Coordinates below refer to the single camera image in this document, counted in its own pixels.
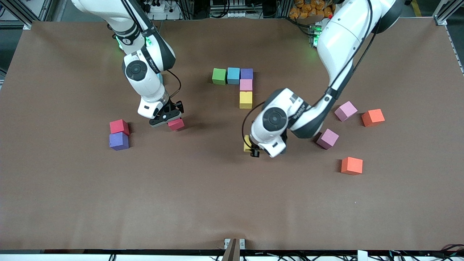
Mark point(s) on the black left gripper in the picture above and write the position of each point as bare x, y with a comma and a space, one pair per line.
255, 152

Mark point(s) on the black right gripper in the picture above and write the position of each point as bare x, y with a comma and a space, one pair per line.
176, 107

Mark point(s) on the red foam block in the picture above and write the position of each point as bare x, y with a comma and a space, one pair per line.
119, 127
177, 125

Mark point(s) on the green foam block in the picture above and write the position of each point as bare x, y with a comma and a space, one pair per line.
219, 76

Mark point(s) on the notched yellow foam block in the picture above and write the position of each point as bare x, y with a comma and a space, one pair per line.
245, 100

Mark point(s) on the cyan foam block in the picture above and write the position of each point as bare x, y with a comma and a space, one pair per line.
160, 78
233, 75

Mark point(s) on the pink foam block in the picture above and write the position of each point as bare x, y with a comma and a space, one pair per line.
246, 85
328, 139
345, 110

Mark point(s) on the purple foam block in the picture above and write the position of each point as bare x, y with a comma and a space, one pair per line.
119, 141
247, 74

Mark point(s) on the orange foam block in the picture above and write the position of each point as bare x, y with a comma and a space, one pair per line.
372, 118
351, 165

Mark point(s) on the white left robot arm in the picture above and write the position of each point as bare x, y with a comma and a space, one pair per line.
340, 40

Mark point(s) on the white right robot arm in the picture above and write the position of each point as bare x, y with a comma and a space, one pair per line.
145, 72

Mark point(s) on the brown table cover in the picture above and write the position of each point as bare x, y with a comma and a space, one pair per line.
232, 203

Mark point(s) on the white power strip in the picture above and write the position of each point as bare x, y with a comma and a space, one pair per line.
158, 7

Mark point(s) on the white electrical box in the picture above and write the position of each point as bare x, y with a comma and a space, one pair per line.
235, 14

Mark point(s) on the small white box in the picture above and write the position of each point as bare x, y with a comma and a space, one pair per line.
362, 256

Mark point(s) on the orange crinkled bag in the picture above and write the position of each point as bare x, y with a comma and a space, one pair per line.
304, 9

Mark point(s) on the camera mount post with bracket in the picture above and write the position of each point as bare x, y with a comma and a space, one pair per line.
233, 250

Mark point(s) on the aluminium frame profile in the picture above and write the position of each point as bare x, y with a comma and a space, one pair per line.
19, 12
446, 12

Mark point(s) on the aluminium table edge rail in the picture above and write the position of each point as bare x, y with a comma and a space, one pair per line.
457, 58

